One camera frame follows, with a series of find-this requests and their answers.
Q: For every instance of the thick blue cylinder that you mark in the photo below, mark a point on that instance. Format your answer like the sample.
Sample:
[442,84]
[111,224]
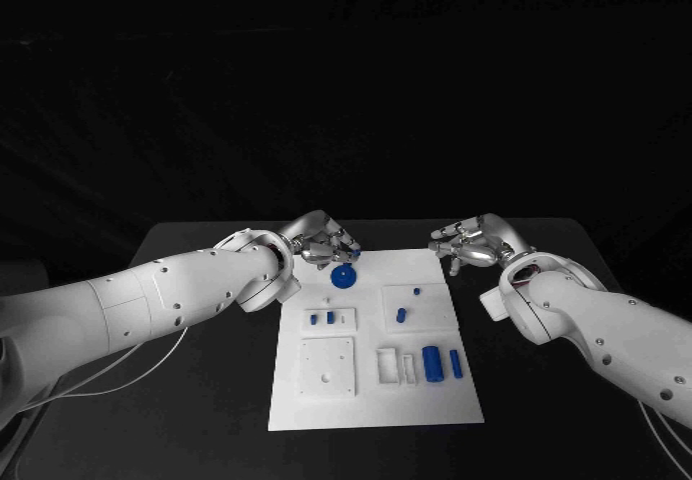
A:
[432,363]

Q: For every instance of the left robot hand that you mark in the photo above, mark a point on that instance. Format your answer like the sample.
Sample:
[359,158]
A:
[319,240]

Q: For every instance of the blue gear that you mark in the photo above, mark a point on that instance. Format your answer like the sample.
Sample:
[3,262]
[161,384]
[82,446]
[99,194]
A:
[343,276]

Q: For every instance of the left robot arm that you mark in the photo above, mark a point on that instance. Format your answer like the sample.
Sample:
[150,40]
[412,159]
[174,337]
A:
[161,303]

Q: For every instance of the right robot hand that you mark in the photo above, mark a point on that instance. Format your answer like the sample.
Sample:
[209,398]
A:
[480,240]

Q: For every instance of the thin blue cylinder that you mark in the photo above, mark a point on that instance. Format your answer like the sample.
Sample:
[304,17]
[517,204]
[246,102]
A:
[455,363]

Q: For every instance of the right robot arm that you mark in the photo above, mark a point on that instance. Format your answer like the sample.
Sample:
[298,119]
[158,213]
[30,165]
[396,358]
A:
[594,337]

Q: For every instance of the white task board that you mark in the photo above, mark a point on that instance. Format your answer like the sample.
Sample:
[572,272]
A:
[372,356]

